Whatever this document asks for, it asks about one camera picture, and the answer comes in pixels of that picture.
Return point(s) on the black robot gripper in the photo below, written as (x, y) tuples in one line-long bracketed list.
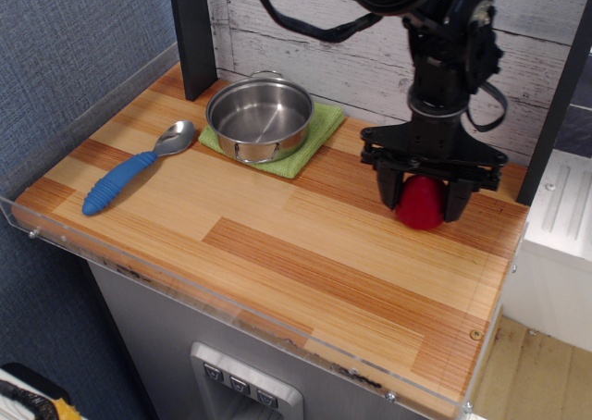
[(435, 143)]

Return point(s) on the red toy fruit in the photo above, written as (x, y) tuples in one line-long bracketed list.
[(421, 205)]

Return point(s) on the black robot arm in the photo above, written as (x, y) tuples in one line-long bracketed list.
[(453, 47)]

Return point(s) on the green cloth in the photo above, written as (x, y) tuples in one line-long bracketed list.
[(325, 122)]

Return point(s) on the white ribbed box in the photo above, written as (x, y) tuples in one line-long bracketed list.
[(548, 287)]

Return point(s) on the stainless steel pot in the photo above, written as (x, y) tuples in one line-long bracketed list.
[(262, 119)]

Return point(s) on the silver dispenser panel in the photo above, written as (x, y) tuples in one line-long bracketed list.
[(231, 389)]

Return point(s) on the grey toy fridge cabinet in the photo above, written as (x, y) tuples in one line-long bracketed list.
[(159, 329)]

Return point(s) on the clear acrylic table guard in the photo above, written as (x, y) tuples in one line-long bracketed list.
[(315, 269)]

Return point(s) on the yellow object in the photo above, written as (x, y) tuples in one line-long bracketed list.
[(66, 411)]

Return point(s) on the right dark vertical post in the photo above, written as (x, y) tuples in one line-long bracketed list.
[(560, 103)]

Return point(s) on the dark vertical post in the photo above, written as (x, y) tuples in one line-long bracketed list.
[(195, 46), (560, 103)]

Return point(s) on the blue handled metal spoon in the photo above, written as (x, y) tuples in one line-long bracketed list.
[(174, 140)]

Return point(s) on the left dark vertical post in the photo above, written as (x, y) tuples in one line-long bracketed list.
[(195, 46)]

